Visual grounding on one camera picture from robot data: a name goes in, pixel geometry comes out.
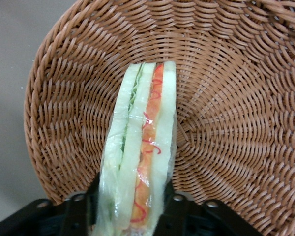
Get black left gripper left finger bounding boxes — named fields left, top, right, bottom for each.
left=60, top=172, right=100, bottom=236

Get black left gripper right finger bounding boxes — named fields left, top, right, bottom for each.
left=157, top=180, right=203, bottom=236

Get triangle sandwich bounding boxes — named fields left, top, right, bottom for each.
left=91, top=61, right=179, bottom=236

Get round brown wicker basket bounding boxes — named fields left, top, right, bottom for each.
left=23, top=0, right=295, bottom=236

